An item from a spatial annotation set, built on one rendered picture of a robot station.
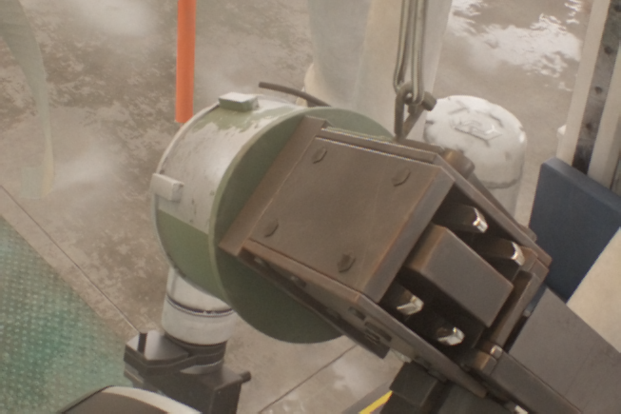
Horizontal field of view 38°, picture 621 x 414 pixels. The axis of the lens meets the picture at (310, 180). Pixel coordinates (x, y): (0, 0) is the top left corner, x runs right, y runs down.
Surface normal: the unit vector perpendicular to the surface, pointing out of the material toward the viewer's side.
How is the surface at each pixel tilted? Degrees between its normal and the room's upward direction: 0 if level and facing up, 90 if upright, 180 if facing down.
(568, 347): 65
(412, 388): 43
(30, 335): 0
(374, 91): 69
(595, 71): 90
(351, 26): 99
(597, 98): 90
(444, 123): 5
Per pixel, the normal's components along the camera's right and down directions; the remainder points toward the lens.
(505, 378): 0.50, 0.16
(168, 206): -0.87, 0.00
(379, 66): -0.52, 0.22
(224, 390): 0.74, 0.33
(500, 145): 0.14, -0.64
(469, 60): 0.00, -0.77
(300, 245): -0.68, -0.55
